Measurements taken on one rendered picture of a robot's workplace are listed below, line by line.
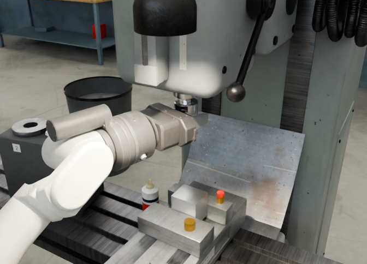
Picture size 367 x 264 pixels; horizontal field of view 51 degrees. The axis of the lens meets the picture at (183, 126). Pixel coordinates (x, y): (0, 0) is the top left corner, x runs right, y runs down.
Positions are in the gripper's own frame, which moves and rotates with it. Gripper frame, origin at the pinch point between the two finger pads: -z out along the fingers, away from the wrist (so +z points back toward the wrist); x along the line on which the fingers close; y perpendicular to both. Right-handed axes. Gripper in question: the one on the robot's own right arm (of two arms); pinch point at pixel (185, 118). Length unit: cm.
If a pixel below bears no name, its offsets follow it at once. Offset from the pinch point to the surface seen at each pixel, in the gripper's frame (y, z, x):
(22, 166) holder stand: 20.6, 19.1, 39.0
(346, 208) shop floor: 121, -169, 27
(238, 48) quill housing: -14.8, -2.7, -9.6
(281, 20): -17.2, -19.0, -6.5
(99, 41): 87, -227, 411
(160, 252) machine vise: 24.6, 10.0, -4.0
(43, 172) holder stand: 21.1, 16.2, 33.6
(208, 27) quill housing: -19.4, 5.9, -10.7
